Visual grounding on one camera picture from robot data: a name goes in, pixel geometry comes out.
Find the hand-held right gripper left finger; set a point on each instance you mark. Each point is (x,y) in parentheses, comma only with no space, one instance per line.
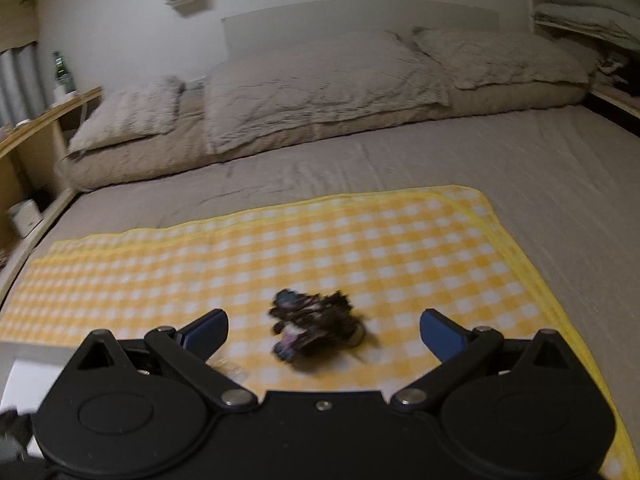
(207,332)

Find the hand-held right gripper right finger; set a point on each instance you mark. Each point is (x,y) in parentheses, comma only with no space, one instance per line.
(442,332)

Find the small clear plastic packet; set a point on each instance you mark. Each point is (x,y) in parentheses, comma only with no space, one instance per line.
(230,367)

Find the dark scrunchie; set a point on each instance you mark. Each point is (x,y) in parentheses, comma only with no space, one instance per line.
(315,325)

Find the white cardboard box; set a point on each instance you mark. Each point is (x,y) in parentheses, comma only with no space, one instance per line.
(30,380)

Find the yellow checkered blanket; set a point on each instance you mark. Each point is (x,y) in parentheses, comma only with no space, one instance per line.
(350,240)

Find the folded beige duvet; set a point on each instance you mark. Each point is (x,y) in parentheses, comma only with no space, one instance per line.
(165,160)

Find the white tissue box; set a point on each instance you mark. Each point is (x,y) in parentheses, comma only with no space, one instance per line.
(23,217)

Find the fluffy beige pillow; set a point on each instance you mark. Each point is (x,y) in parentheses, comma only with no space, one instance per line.
(130,115)

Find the wooden shelf unit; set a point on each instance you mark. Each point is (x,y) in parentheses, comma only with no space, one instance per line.
(30,160)

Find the white charger block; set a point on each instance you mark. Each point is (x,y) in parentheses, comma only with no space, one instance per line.
(65,96)

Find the small quilted beige pillow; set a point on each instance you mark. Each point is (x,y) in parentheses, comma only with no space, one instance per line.
(500,60)

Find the green glass bottle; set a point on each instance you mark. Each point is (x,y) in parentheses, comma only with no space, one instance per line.
(59,72)

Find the grey curtain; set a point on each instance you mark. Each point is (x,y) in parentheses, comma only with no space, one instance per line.
(17,85)

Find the dark clutter pile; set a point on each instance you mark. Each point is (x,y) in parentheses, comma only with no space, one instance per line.
(612,67)

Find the beige lace valance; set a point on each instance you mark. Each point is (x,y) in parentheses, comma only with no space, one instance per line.
(17,25)

